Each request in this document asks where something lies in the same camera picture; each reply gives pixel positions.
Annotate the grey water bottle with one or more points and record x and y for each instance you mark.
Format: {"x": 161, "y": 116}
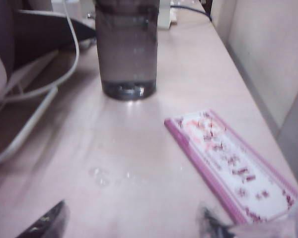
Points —
{"x": 126, "y": 49}

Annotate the black angular object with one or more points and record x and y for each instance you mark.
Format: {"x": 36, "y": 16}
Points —
{"x": 39, "y": 37}

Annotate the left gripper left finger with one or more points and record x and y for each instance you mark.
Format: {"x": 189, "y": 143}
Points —
{"x": 47, "y": 220}

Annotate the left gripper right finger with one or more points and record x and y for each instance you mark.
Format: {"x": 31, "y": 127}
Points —
{"x": 216, "y": 225}

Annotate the small white box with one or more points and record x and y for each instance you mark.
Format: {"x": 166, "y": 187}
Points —
{"x": 165, "y": 15}

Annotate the pink card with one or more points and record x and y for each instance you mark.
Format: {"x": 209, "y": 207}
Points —
{"x": 228, "y": 168}

